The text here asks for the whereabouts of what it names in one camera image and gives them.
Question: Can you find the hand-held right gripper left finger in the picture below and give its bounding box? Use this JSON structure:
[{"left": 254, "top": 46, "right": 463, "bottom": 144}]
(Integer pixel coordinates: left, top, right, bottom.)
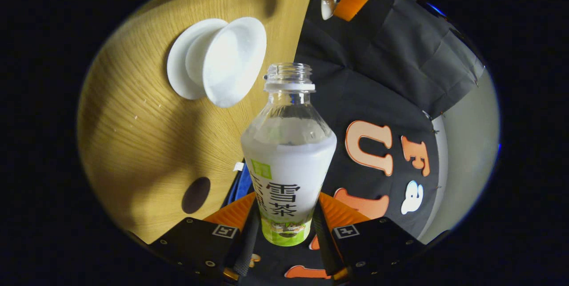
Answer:
[{"left": 149, "top": 192, "right": 261, "bottom": 283}]

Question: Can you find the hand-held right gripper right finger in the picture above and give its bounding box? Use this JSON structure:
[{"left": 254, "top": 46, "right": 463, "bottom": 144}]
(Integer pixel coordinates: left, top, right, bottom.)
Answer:
[{"left": 312, "top": 192, "right": 425, "bottom": 282}]

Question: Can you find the dark round coaster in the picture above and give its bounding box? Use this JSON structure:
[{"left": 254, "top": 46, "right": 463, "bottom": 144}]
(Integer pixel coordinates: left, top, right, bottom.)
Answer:
[{"left": 181, "top": 177, "right": 212, "bottom": 215}]

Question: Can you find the clear water bottle white label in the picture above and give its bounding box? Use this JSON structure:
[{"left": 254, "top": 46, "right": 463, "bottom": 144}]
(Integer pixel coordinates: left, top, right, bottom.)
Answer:
[{"left": 240, "top": 62, "right": 338, "bottom": 247}]

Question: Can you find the white teacup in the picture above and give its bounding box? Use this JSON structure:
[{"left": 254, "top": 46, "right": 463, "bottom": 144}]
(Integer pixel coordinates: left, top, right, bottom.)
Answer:
[{"left": 185, "top": 16, "right": 268, "bottom": 109}]

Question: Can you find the blue towel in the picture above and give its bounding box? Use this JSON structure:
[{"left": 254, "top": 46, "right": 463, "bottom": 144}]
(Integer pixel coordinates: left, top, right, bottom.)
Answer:
[{"left": 226, "top": 161, "right": 255, "bottom": 209}]

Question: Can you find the white saucer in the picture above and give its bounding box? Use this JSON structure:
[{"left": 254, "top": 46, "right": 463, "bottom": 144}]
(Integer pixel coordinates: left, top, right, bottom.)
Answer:
[{"left": 167, "top": 18, "right": 230, "bottom": 101}]

